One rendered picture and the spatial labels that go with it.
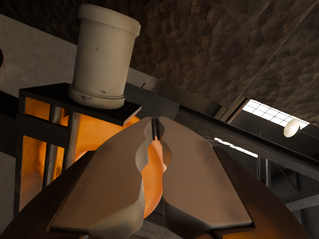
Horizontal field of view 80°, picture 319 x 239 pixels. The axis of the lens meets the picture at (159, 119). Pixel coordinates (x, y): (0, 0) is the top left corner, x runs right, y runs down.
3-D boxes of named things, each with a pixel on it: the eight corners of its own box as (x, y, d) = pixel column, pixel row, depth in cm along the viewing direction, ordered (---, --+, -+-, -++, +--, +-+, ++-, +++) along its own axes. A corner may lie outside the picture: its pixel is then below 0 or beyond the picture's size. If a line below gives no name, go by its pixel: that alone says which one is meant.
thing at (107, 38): (97, 14, 22) (146, 28, 22) (85, 89, 25) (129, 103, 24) (65, -4, 16) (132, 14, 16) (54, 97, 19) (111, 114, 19)
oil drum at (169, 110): (129, 73, 289) (184, 96, 286) (126, 99, 336) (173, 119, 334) (110, 100, 253) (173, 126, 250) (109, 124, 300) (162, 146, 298)
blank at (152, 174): (37, 121, 26) (16, 129, 22) (147, 92, 22) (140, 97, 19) (79, 216, 29) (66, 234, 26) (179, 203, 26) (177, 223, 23)
